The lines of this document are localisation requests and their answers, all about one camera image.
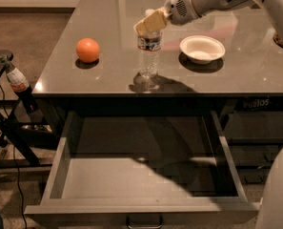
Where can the black side stand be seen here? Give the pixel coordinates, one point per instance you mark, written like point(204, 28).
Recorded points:
point(24, 131)

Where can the orange ball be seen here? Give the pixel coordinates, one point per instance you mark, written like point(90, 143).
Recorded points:
point(87, 50)

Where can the open grey top drawer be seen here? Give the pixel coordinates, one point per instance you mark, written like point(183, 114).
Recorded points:
point(179, 168)

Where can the dark lower cabinet drawers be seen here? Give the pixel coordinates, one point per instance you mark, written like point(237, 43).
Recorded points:
point(254, 130)

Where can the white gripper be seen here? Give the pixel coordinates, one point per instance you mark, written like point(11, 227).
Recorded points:
point(180, 6)

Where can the metal drawer handle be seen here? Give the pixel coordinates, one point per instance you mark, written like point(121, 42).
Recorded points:
point(142, 225)

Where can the clear plastic water bottle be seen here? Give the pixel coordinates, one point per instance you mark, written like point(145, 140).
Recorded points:
point(149, 46)

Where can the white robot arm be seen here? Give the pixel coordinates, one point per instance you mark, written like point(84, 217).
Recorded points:
point(270, 214)

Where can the cola bottle with red label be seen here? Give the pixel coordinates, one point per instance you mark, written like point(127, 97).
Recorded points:
point(19, 84)

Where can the white paper bowl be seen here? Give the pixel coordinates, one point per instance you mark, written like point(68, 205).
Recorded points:
point(202, 49)

